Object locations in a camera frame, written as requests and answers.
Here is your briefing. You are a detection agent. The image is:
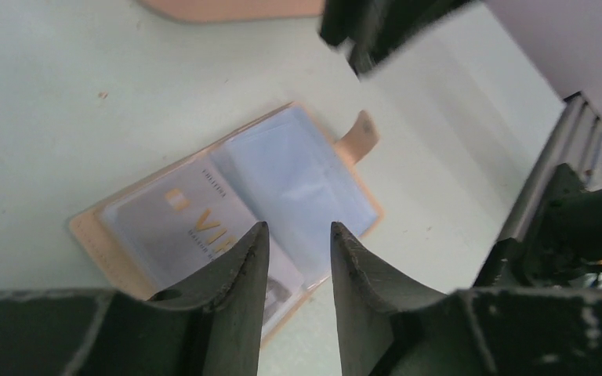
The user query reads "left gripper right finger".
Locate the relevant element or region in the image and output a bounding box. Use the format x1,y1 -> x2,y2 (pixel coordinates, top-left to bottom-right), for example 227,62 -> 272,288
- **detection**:
331,222 -> 602,375

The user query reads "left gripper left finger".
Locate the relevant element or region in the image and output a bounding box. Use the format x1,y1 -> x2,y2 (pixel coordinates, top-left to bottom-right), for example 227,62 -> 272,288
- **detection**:
0,222 -> 270,375

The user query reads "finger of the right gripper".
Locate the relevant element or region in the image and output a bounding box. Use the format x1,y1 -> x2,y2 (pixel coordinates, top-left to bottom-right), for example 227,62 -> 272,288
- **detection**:
319,0 -> 473,77

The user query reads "silver white VIP card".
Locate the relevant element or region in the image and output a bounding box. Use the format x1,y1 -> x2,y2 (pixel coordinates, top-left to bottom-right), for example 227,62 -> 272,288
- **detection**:
100,157 -> 306,336

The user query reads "pink oval card tray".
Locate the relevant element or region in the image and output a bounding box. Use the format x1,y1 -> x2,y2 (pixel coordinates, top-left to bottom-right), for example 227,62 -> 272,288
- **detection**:
140,0 -> 325,23

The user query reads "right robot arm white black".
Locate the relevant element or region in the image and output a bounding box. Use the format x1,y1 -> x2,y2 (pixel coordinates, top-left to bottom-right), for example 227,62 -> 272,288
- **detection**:
319,1 -> 602,287

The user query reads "aluminium frame rail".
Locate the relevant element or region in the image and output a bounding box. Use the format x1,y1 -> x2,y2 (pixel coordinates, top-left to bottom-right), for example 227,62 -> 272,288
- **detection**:
497,92 -> 602,241

